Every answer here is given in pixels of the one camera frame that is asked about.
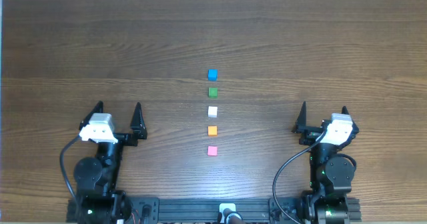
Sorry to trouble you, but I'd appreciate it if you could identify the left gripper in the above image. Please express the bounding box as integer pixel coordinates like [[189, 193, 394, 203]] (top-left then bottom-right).
[[79, 101, 148, 147]]

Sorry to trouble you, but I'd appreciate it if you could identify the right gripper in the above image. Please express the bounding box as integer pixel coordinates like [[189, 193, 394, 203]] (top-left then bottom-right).
[[292, 101, 360, 147]]

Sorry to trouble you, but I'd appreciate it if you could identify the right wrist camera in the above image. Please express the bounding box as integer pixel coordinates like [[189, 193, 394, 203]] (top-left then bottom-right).
[[320, 113, 354, 146]]

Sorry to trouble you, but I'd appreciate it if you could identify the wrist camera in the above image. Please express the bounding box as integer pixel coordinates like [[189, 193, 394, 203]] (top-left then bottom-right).
[[79, 113, 119, 144], [320, 113, 354, 146]]

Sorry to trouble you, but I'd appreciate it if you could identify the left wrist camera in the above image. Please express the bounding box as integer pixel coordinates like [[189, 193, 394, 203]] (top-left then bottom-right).
[[79, 113, 119, 144]]

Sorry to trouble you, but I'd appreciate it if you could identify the mounting rail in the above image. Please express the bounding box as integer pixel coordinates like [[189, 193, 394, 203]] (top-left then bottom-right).
[[66, 197, 362, 224]]

